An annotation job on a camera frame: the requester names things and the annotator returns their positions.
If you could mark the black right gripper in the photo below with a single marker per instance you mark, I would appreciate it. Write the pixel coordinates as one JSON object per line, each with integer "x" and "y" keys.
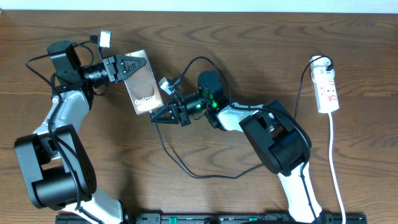
{"x": 175, "y": 117}

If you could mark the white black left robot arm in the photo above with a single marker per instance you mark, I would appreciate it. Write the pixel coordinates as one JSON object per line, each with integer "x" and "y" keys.
{"x": 56, "y": 169}

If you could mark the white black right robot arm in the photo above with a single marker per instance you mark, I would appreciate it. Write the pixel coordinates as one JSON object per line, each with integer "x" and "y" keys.
{"x": 281, "y": 144}

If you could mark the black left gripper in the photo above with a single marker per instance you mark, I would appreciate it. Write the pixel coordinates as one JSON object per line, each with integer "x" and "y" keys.
{"x": 115, "y": 70}

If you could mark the white power strip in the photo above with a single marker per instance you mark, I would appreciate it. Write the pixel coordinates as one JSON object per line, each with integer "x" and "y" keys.
{"x": 325, "y": 91}

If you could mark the white USB charger adapter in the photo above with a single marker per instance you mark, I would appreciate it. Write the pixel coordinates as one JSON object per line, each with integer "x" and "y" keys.
{"x": 320, "y": 73}

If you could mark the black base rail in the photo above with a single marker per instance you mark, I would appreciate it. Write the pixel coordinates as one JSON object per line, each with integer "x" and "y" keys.
{"x": 155, "y": 218}

